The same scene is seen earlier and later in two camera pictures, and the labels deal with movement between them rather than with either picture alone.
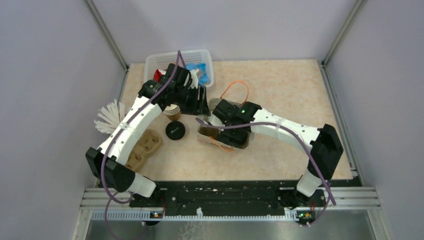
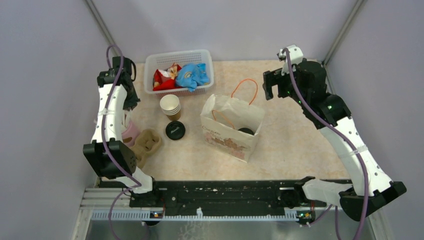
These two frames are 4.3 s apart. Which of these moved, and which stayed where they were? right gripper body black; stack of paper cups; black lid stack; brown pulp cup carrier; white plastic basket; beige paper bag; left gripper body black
Moved: right gripper body black; beige paper bag; left gripper body black
Stayed: white plastic basket; brown pulp cup carrier; black lid stack; stack of paper cups
